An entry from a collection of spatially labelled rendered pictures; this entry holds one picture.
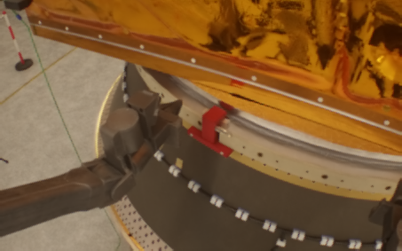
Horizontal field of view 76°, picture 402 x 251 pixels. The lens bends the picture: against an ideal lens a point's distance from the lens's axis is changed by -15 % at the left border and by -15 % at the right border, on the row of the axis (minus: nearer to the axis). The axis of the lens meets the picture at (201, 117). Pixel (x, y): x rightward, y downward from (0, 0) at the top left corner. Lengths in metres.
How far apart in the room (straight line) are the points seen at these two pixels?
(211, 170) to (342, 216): 0.37
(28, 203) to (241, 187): 0.54
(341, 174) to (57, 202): 0.55
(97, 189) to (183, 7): 0.38
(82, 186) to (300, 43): 0.45
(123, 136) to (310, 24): 0.37
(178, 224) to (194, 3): 0.67
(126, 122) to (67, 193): 0.15
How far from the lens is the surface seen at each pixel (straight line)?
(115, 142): 0.49
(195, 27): 0.61
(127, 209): 1.16
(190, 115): 0.75
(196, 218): 0.91
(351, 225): 0.84
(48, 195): 0.45
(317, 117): 0.69
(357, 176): 0.68
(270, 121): 0.67
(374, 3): 0.51
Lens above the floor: 2.21
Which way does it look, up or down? 43 degrees down
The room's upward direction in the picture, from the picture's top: straight up
